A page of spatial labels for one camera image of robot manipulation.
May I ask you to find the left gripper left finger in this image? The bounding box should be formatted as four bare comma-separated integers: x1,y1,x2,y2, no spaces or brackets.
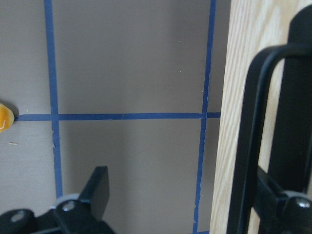
53,166,109,234

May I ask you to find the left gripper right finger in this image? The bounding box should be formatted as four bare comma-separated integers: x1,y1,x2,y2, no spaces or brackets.
255,168,312,234

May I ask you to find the striped toy bread roll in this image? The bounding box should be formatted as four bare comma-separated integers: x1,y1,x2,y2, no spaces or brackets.
0,103,15,133

